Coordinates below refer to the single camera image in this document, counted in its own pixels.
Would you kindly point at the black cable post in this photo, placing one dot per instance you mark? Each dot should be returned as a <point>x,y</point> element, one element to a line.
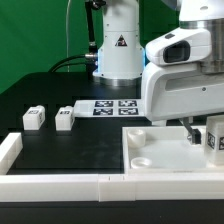
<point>91,5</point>

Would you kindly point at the white marker base plate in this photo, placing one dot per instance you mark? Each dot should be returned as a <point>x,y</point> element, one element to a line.
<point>109,108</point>

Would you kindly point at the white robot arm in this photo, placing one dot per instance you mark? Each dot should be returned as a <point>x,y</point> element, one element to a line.
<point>121,59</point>

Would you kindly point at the white square tabletop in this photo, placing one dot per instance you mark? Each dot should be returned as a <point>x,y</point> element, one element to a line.
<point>163,150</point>

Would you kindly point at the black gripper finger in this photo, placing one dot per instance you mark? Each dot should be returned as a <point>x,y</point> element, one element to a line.
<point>194,135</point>

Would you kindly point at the white obstacle fence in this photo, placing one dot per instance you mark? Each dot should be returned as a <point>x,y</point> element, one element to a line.
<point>101,188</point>

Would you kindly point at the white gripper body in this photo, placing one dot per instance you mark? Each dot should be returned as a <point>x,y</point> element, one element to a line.
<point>173,84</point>

